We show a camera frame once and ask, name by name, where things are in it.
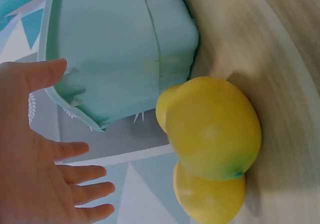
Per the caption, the mint green plastic basket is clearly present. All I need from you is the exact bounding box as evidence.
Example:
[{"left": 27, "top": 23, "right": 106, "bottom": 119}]
[{"left": 37, "top": 0, "right": 200, "bottom": 133}]

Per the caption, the person's left hand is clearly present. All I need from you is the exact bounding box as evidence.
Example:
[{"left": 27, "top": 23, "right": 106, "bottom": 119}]
[{"left": 0, "top": 58, "right": 116, "bottom": 224}]

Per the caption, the yellow lemon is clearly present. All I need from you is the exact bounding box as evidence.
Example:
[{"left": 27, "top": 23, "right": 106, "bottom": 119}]
[
  {"left": 172, "top": 161, "right": 247, "bottom": 224},
  {"left": 155, "top": 76, "right": 262, "bottom": 182}
]

